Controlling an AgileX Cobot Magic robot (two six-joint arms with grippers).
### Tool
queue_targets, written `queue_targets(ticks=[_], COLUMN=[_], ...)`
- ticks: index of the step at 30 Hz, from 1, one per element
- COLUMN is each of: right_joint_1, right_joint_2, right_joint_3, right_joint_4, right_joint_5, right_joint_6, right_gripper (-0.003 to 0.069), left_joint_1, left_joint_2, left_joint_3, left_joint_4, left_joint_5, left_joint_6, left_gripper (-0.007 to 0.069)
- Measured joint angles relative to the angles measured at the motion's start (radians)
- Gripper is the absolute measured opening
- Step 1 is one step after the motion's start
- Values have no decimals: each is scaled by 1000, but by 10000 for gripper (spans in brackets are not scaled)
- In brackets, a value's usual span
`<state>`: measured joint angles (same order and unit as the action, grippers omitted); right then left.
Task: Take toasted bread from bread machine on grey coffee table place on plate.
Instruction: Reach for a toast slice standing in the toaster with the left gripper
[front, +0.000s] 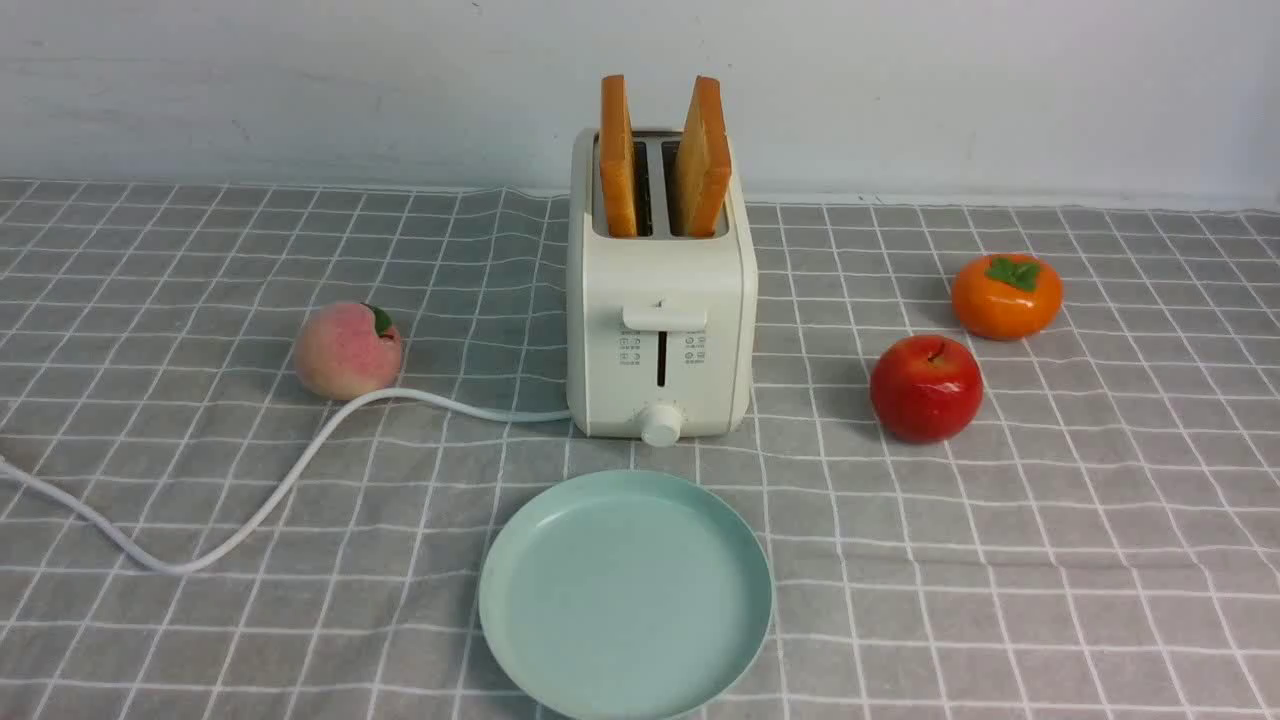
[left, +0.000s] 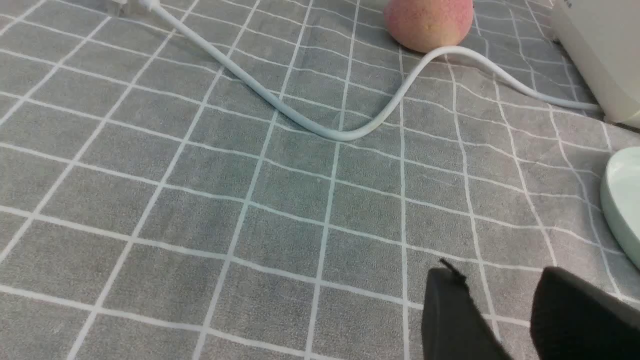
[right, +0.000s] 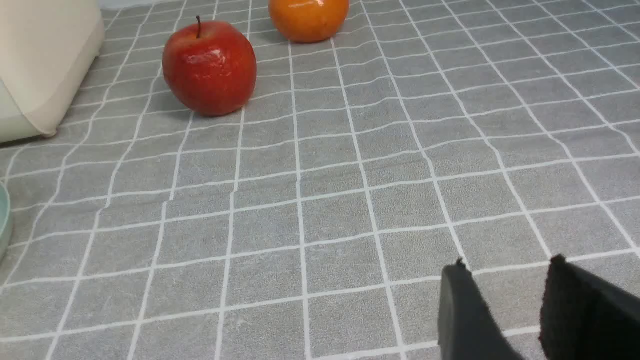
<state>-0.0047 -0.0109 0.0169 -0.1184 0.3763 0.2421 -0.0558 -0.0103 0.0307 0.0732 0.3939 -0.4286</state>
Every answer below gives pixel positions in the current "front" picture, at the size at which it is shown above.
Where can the pink fake peach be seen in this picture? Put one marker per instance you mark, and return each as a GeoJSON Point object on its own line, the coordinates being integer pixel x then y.
{"type": "Point", "coordinates": [345, 351]}

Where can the toast slice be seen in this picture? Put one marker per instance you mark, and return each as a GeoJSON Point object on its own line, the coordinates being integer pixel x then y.
{"type": "Point", "coordinates": [616, 159]}
{"type": "Point", "coordinates": [702, 171]}

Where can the grey checked tablecloth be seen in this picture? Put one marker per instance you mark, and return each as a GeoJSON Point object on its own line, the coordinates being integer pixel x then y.
{"type": "Point", "coordinates": [1101, 542]}

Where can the red fake apple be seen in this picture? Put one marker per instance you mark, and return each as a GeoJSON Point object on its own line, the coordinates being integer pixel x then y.
{"type": "Point", "coordinates": [926, 388]}

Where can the orange fake persimmon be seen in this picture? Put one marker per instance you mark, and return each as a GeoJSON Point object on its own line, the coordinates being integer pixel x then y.
{"type": "Point", "coordinates": [1006, 296]}

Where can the white two-slot toaster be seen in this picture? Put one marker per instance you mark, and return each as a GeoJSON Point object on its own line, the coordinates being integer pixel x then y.
{"type": "Point", "coordinates": [660, 328]}

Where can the light green round plate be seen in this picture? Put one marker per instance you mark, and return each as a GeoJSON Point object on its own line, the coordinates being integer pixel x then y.
{"type": "Point", "coordinates": [625, 594]}

